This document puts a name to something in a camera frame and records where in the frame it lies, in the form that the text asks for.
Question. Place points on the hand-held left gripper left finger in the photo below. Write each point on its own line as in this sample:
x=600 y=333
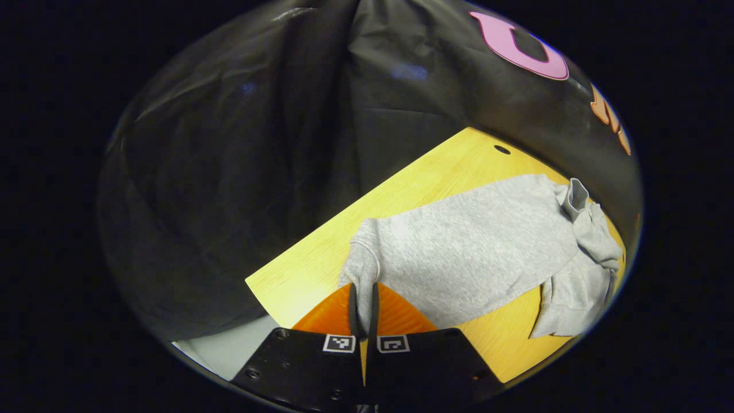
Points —
x=304 y=373

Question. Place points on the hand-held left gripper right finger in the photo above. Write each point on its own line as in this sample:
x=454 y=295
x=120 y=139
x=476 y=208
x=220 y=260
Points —
x=424 y=373

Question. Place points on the grey sweatshirt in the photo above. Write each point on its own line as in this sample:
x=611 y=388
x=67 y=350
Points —
x=459 y=252

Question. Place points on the black backdrop cloth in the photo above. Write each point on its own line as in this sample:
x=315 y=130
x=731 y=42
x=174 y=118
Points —
x=229 y=172

